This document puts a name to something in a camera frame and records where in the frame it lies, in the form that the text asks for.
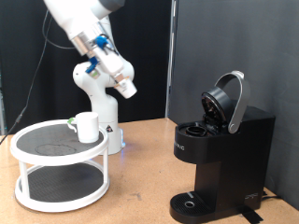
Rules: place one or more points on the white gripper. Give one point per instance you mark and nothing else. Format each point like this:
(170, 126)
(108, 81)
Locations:
(109, 62)

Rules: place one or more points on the black Keurig coffee machine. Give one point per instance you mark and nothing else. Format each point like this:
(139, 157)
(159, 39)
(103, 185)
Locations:
(230, 161)

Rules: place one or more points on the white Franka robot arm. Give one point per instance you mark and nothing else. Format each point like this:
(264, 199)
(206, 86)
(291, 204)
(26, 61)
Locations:
(102, 109)

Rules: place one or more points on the white two-tier turntable stand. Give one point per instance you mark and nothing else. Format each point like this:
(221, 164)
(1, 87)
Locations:
(59, 159)

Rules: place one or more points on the wrist camera blue mount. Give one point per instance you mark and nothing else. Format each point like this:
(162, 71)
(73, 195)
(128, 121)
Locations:
(91, 67)

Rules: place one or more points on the grey metal frame bar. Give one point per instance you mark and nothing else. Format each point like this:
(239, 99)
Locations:
(1, 118)

